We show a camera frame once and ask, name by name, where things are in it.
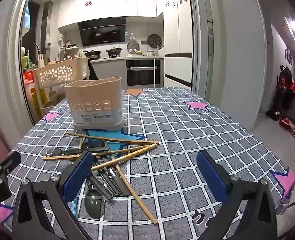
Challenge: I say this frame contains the white refrigerator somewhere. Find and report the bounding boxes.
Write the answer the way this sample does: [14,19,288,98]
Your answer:
[163,0,193,89]

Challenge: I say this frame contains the white upper kitchen cabinets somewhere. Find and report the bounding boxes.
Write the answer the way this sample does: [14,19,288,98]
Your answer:
[58,0,164,28]

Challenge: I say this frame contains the red plastic crate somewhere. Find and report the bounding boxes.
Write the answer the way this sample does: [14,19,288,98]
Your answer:
[23,70,35,85]

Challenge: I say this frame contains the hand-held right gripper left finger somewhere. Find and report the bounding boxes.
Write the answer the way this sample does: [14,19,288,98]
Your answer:
[12,151,94,240]

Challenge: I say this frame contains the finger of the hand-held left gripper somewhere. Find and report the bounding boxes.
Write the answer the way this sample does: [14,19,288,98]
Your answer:
[0,151,22,179]

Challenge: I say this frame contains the white perforated basket trolley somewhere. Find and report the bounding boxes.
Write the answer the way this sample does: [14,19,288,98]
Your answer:
[33,57,90,117]

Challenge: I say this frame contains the grey checked star tablecloth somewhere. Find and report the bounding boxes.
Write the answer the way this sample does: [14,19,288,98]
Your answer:
[0,87,295,240]

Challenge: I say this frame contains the yellow oil bottle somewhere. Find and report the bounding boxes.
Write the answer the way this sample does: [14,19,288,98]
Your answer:
[30,86,47,108]

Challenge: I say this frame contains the black built-in oven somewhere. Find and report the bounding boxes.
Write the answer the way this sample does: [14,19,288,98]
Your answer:
[126,59,161,87]

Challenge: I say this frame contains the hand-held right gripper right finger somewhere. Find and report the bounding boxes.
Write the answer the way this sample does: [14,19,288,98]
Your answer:
[196,150,278,240]

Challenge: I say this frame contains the black wok with lid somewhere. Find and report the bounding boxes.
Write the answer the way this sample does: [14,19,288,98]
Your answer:
[106,47,123,57]

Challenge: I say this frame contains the black range hood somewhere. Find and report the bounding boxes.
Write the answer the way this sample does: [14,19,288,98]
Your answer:
[78,17,127,47]

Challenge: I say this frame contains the round grey plate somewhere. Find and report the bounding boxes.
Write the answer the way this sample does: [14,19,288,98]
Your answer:
[126,41,139,54]

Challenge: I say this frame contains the patterned wooden chopstick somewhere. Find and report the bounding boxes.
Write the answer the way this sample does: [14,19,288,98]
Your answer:
[91,144,157,172]

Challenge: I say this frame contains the dark round divided tray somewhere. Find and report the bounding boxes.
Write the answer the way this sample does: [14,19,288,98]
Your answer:
[147,34,164,49]

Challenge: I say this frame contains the beige plastic utensil holder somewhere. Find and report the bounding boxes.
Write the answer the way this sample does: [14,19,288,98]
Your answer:
[64,76,125,132]

